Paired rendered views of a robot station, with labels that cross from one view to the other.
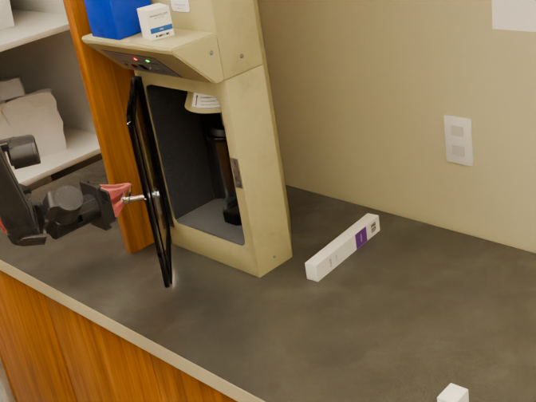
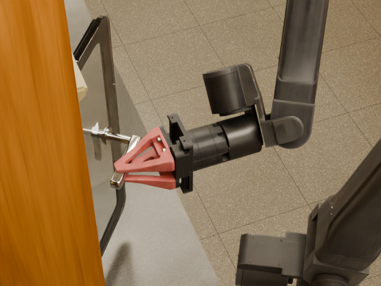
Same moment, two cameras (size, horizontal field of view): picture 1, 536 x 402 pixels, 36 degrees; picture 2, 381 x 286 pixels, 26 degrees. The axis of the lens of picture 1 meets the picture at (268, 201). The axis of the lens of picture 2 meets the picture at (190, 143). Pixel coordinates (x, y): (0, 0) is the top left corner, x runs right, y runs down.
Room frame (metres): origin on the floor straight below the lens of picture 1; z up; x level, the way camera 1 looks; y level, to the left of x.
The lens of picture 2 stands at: (2.30, 0.62, 2.06)
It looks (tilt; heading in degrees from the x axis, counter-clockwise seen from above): 49 degrees down; 200
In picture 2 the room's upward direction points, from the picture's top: straight up
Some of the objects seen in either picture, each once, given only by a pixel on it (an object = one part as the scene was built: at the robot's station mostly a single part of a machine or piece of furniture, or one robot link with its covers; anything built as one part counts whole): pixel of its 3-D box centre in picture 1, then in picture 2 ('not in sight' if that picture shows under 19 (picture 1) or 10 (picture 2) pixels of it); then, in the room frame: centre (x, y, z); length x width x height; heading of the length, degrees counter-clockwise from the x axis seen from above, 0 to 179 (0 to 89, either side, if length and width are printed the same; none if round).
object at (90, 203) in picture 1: (85, 210); (197, 148); (1.59, 0.38, 1.20); 0.07 x 0.07 x 0.10; 41
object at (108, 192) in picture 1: (113, 198); (148, 164); (1.64, 0.32, 1.20); 0.09 x 0.07 x 0.07; 131
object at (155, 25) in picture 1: (155, 21); not in sight; (1.69, 0.17, 1.54); 0.05 x 0.05 x 0.06; 26
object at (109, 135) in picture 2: (134, 191); (115, 157); (1.64, 0.28, 1.20); 0.10 x 0.05 x 0.03; 2
